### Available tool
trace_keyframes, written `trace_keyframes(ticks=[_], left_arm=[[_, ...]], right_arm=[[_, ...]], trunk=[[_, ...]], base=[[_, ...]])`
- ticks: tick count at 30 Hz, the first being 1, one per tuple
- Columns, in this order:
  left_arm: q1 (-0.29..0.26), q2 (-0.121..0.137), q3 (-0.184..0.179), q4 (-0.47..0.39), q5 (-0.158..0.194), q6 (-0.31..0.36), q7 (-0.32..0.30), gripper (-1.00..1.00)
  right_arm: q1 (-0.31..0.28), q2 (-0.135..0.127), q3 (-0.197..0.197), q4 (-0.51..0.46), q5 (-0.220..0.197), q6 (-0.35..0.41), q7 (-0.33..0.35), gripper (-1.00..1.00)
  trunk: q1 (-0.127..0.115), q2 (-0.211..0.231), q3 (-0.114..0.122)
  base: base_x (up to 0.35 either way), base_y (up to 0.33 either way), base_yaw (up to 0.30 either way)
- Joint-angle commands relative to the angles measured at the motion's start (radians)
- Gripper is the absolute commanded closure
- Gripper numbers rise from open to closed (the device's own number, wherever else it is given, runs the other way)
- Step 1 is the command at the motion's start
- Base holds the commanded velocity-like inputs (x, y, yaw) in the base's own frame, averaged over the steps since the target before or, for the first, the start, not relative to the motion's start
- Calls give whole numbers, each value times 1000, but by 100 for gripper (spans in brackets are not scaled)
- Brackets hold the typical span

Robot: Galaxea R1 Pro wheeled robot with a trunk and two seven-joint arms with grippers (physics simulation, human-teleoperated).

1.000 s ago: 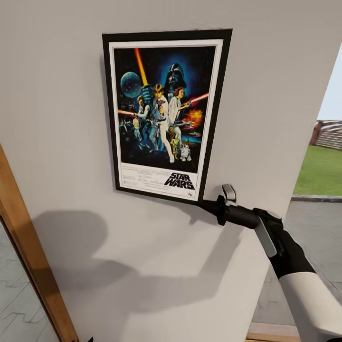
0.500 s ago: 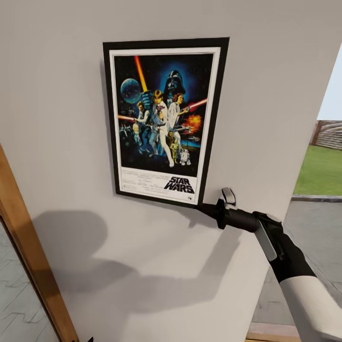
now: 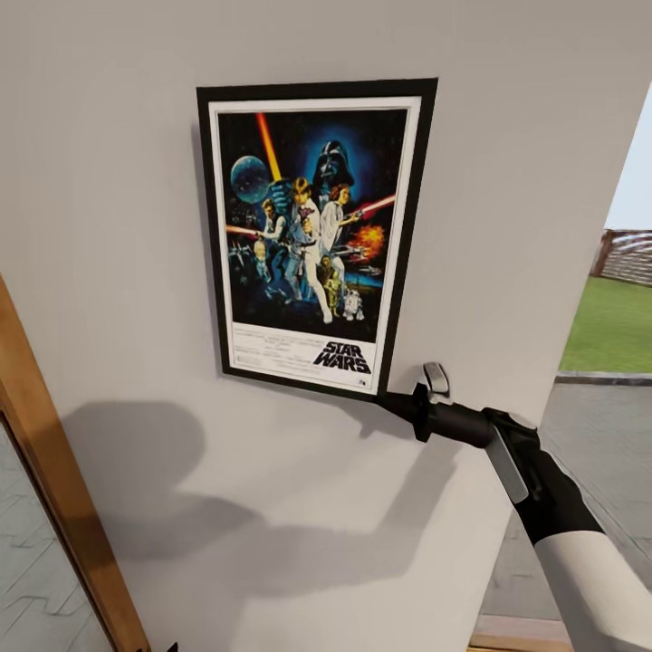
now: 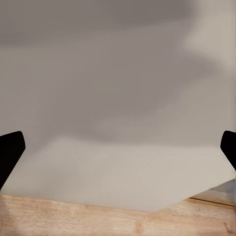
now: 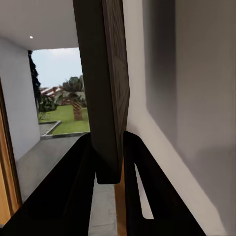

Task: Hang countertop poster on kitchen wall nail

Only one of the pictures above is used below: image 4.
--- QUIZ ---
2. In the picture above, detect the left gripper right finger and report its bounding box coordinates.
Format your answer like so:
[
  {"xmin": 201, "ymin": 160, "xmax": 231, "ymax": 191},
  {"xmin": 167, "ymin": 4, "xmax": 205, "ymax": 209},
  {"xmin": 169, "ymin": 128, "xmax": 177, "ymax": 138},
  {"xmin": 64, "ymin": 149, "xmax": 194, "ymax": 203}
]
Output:
[{"xmin": 220, "ymin": 130, "xmax": 236, "ymax": 171}]

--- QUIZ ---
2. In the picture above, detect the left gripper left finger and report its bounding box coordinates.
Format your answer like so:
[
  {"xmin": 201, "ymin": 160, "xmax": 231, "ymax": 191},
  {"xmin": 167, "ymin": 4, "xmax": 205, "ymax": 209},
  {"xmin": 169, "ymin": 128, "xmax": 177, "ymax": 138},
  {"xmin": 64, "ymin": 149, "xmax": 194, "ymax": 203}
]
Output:
[{"xmin": 0, "ymin": 131, "xmax": 26, "ymax": 190}]

